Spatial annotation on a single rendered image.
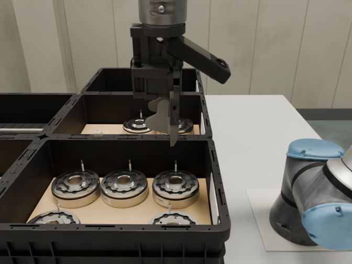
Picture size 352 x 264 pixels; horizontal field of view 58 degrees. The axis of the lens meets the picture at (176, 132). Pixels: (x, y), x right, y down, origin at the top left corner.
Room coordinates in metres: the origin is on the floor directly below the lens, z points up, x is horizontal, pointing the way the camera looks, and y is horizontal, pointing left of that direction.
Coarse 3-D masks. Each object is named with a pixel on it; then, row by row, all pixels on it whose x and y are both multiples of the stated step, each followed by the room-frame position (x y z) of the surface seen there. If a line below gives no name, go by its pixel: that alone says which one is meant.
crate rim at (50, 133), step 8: (80, 96) 0.92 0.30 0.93; (192, 96) 0.94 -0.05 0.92; (200, 96) 0.92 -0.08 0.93; (72, 104) 0.86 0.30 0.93; (64, 112) 0.80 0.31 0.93; (208, 120) 0.74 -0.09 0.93; (56, 128) 0.70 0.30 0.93; (208, 128) 0.70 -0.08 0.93; (48, 136) 0.66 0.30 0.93; (56, 136) 0.66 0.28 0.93; (64, 136) 0.65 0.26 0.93; (72, 136) 0.65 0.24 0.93; (80, 136) 0.65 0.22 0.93; (88, 136) 0.65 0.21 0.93; (104, 136) 0.65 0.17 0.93; (112, 136) 0.65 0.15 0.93; (120, 136) 0.65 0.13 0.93; (128, 136) 0.65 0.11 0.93; (136, 136) 0.65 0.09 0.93; (144, 136) 0.65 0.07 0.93; (152, 136) 0.65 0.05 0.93; (160, 136) 0.65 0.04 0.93; (168, 136) 0.65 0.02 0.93; (184, 136) 0.66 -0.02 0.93; (192, 136) 0.65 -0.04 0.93; (200, 136) 0.65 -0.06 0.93; (208, 136) 0.65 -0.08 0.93
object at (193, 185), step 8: (160, 176) 0.59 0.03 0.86; (184, 176) 0.59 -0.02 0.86; (192, 176) 0.59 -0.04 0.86; (160, 184) 0.56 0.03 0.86; (192, 184) 0.56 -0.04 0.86; (160, 192) 0.53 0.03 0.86; (168, 192) 0.53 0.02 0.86; (176, 192) 0.53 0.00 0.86; (184, 192) 0.53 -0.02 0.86; (192, 192) 0.53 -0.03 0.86
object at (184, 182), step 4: (168, 176) 0.58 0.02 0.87; (172, 176) 0.58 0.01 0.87; (176, 176) 0.58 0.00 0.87; (180, 176) 0.58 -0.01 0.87; (164, 180) 0.57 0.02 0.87; (168, 180) 0.57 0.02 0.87; (184, 180) 0.57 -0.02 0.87; (168, 184) 0.55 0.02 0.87; (172, 184) 0.55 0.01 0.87; (176, 184) 0.55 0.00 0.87; (180, 184) 0.55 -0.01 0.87; (184, 184) 0.55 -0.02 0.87; (172, 188) 0.55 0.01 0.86; (176, 188) 0.54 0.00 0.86
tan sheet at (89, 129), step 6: (90, 126) 0.91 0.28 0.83; (96, 126) 0.91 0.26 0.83; (102, 126) 0.91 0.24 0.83; (108, 126) 0.91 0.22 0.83; (114, 126) 0.91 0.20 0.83; (120, 126) 0.91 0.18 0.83; (198, 126) 0.91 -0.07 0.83; (84, 132) 0.87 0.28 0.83; (90, 132) 0.87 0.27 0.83; (102, 132) 0.87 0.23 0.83; (108, 132) 0.87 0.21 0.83; (114, 132) 0.87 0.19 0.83; (120, 132) 0.87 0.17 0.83; (198, 132) 0.87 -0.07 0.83
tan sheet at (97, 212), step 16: (48, 192) 0.57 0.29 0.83; (48, 208) 0.52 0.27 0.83; (64, 208) 0.52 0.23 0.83; (80, 208) 0.52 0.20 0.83; (96, 208) 0.52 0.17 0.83; (112, 208) 0.52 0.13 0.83; (128, 208) 0.52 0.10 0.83; (144, 208) 0.52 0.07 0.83; (160, 208) 0.52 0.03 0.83; (192, 208) 0.52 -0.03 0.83; (208, 208) 0.52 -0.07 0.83; (208, 224) 0.47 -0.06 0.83
